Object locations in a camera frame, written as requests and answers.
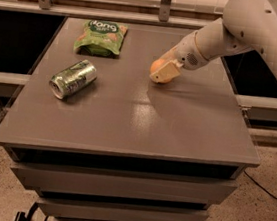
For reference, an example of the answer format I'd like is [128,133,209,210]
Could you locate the black floor cable right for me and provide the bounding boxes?
[240,144,277,203]

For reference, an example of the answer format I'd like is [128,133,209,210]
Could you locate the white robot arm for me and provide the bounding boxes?
[150,0,277,83]

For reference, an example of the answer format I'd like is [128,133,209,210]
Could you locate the black caster wheel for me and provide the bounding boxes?
[14,203,38,221]

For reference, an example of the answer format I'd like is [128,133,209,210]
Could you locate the grey drawer cabinet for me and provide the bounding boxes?
[0,18,259,221]

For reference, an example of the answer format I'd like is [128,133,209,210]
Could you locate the green rice chip bag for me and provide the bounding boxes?
[73,19,129,57]

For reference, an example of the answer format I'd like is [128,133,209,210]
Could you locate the green soda can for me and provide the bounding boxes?
[49,60,97,100]

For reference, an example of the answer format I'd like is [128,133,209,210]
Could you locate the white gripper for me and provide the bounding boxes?
[152,31,209,82]

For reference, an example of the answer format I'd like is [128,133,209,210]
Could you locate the orange fruit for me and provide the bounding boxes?
[149,59,171,84]

